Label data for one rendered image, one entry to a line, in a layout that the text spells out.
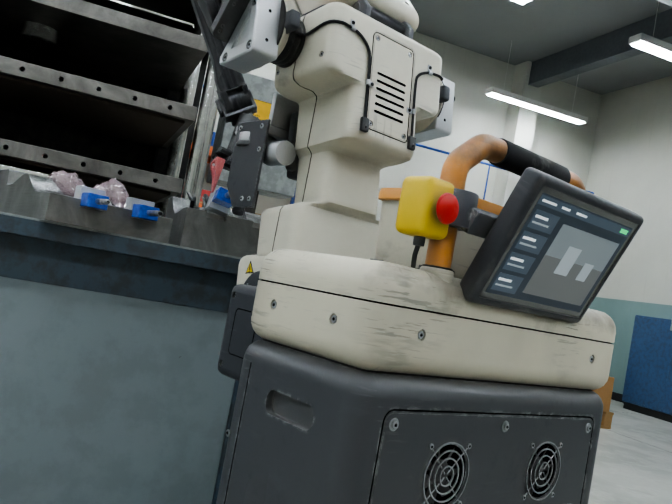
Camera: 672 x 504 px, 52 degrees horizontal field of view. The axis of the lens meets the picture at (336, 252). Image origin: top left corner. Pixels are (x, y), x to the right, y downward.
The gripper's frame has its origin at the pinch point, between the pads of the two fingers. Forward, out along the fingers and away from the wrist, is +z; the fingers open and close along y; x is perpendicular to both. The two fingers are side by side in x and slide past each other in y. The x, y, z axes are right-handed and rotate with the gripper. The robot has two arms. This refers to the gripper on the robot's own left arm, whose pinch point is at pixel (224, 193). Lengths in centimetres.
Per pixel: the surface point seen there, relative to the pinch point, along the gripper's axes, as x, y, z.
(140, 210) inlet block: 9.1, 16.6, 13.1
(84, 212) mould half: 8.3, 26.4, 17.5
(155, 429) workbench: -5, -4, 54
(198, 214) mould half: 0.7, 4.0, 7.1
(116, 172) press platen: -78, 22, -16
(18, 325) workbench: -3, 30, 42
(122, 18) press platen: -73, 38, -64
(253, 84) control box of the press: -76, -10, -65
